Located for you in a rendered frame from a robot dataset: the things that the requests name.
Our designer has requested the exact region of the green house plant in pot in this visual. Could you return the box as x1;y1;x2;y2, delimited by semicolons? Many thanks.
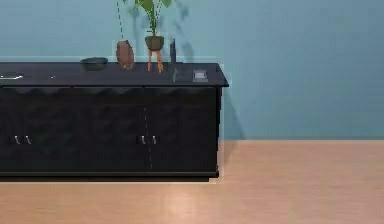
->
122;0;174;74

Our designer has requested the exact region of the black sideboard cabinet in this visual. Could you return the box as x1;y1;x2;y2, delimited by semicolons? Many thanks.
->
0;61;230;183

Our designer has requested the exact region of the dark green bowl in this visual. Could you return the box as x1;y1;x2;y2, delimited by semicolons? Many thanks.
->
80;56;109;72

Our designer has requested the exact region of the grey flat rectangular device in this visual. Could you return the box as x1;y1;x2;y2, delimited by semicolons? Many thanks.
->
192;69;209;83

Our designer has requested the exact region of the brown vase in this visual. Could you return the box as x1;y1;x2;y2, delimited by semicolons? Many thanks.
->
115;1;136;71

